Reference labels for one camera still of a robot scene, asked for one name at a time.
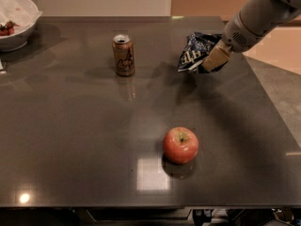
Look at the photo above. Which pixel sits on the white bowl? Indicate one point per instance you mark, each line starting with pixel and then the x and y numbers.
pixel 18 39

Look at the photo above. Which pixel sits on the red strawberries in bowl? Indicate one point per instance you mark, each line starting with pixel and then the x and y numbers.
pixel 8 28

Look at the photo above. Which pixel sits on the blue chip bag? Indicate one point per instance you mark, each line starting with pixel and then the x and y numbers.
pixel 198 47

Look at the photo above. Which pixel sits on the red apple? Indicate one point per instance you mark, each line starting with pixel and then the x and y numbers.
pixel 180 145

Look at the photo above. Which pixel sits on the white napkin in bowl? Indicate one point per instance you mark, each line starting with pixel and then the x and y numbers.
pixel 21 12

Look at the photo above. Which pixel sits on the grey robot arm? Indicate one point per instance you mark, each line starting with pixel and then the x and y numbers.
pixel 276 12

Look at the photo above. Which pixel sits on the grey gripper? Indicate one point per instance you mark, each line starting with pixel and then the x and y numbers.
pixel 235 35

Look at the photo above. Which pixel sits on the brown soda can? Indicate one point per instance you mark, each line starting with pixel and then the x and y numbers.
pixel 123 51

